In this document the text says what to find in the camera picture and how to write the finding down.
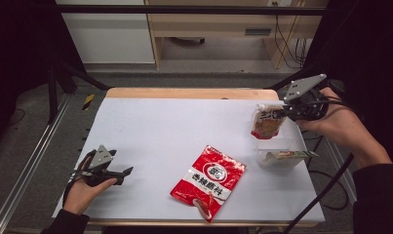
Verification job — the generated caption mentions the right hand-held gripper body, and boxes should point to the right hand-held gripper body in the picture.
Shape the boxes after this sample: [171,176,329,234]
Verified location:
[282,73,330,122]

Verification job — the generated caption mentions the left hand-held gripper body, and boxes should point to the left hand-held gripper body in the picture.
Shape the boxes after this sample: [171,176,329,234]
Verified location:
[72,144,125,188]

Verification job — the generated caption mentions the orange spout pouch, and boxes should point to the orange spout pouch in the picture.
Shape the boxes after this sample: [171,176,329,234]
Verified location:
[250,102,288,140]

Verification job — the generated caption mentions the translucent plastic container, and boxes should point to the translucent plastic container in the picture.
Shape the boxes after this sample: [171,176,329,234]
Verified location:
[251,102,309,171]

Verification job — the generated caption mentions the green and gold food pouch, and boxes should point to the green and gold food pouch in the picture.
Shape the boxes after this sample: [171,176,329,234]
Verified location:
[263,149,319,164]

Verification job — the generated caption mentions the red and white seasoning pouch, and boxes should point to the red and white seasoning pouch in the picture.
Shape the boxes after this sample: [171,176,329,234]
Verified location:
[169,144,247,223]

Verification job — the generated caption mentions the person's left hand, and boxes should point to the person's left hand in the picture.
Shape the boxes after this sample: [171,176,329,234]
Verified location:
[62,155,119,215]

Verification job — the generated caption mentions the person's right hand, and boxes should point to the person's right hand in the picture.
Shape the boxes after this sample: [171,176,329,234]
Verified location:
[295,87,360,144]

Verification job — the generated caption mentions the yellow and black floor tape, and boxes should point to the yellow and black floor tape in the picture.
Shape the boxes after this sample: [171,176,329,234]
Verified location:
[82,93,96,111]

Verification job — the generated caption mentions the white table cover sheet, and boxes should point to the white table cover sheet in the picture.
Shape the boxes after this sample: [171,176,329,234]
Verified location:
[52,97,326,224]

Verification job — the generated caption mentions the wooden table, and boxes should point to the wooden table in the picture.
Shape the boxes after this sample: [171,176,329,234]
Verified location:
[52,87,319,228]

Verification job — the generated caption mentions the light wooden desk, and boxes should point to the light wooden desk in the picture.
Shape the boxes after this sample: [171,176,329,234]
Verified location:
[144,0,329,70]

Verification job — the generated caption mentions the white cabinet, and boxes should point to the white cabinet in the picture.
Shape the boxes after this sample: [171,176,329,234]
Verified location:
[55,0,156,65]

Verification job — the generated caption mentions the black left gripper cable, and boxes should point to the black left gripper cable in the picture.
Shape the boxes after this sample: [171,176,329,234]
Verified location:
[61,149,98,207]

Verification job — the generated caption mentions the black hanging wall cables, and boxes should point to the black hanging wall cables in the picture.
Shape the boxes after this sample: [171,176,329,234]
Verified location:
[272,14,311,69]

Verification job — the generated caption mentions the black floor cable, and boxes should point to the black floor cable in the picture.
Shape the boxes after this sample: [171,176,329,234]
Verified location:
[300,130,350,212]

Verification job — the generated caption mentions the black horizontal frame bar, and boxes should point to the black horizontal frame bar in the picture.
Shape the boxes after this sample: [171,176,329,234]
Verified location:
[54,4,329,17]

